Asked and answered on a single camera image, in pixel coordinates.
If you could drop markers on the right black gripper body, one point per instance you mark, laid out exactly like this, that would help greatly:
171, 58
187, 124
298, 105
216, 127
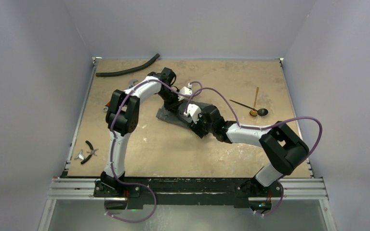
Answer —
199, 126

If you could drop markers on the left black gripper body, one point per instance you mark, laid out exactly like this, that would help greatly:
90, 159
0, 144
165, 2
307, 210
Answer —
170, 99

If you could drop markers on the grey cloth napkin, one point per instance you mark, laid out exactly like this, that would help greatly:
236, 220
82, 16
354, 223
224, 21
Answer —
178, 117

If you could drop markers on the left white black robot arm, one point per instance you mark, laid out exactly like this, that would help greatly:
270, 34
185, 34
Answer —
123, 116

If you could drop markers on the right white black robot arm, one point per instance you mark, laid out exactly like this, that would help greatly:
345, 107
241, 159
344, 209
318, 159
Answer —
284, 149

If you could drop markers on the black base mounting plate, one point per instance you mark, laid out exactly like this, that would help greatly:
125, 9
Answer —
136, 192

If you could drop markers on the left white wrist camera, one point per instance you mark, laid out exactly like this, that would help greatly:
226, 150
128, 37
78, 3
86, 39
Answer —
185, 92

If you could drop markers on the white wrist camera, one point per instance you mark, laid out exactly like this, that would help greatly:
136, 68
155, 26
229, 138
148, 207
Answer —
192, 111
185, 92

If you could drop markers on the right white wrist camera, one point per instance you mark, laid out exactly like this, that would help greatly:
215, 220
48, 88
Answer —
192, 111

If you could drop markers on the red handled screwdriver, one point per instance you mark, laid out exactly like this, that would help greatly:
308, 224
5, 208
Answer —
131, 84

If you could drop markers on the black handled pliers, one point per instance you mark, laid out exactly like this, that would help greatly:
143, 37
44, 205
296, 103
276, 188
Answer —
90, 153

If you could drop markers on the small silver metal bracket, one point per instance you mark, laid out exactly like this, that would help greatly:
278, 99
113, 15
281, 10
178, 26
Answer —
80, 156

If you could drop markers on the aluminium frame rail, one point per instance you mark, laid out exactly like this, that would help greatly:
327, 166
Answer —
79, 189

